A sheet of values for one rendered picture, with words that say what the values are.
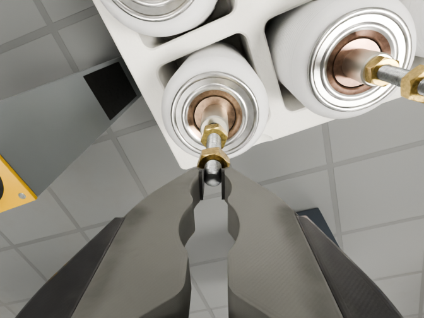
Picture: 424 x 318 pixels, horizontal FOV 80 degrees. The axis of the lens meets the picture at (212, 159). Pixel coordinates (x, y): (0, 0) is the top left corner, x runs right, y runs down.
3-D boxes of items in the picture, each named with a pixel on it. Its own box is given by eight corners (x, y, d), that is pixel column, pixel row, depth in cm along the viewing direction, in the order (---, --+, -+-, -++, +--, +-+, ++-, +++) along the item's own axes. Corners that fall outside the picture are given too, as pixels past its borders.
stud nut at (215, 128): (203, 147, 19) (202, 152, 18) (198, 126, 18) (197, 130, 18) (229, 142, 19) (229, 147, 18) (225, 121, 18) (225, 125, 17)
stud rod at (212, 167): (209, 133, 20) (205, 188, 14) (206, 122, 20) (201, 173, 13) (221, 131, 20) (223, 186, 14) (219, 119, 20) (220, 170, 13)
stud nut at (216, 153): (200, 174, 16) (199, 182, 15) (194, 150, 15) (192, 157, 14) (231, 170, 15) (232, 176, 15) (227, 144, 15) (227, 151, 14)
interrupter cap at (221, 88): (173, 65, 20) (171, 66, 20) (266, 76, 21) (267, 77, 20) (170, 149, 24) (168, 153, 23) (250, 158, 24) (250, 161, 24)
